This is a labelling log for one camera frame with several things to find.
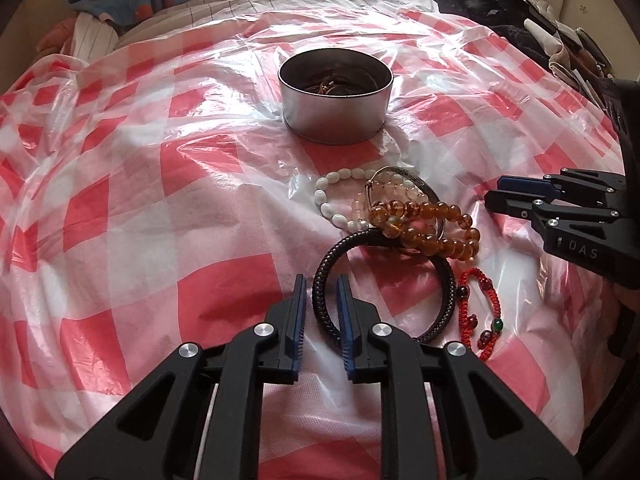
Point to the round metal tin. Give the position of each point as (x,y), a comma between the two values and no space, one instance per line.
(335,115)

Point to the heap of mixed clothes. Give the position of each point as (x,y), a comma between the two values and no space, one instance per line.
(565,55)

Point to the red white checkered plastic sheet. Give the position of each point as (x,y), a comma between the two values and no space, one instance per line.
(150,185)

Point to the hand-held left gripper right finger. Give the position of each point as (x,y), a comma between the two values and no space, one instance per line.
(345,320)

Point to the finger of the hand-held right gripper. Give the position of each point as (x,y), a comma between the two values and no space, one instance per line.
(510,205)
(525,184)

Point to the grid pattern bedsheet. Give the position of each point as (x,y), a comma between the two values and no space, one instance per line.
(275,5)

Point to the pink cloth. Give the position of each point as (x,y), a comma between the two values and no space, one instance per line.
(55,35)

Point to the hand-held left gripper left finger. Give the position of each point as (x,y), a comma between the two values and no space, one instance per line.
(299,320)

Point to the striped white pillow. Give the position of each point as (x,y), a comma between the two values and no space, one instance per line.
(92,37)

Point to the dark clothes pile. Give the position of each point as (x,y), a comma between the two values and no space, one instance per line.
(490,15)

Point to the silver metal bangle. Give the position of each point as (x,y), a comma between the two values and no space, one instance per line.
(425,183)

